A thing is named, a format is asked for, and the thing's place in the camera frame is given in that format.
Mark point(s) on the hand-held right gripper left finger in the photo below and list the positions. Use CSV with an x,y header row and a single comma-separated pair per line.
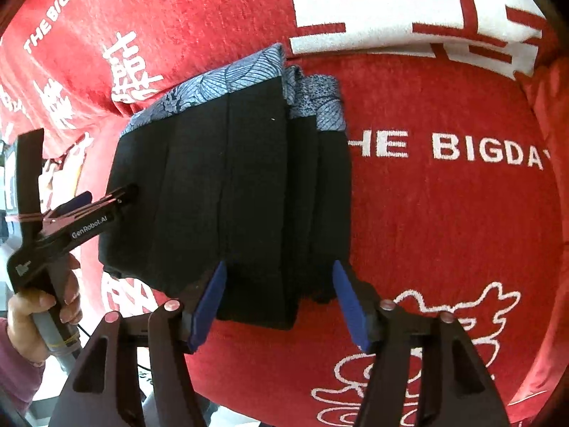
x,y
208,308

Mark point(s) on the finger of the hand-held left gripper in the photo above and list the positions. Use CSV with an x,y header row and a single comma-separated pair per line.
x,y
74,202
121,195

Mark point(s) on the person's left hand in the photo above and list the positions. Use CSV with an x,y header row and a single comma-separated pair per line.
x,y
26,329

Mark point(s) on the black pants with patterned waistband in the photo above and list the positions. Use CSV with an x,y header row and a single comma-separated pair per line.
x,y
222,164

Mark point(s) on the person's left forearm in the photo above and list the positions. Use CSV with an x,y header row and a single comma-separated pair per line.
x,y
17,364

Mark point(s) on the red printed blanket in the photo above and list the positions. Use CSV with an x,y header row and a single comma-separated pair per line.
x,y
444,231

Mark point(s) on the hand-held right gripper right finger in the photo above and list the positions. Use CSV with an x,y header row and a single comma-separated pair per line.
x,y
352,308

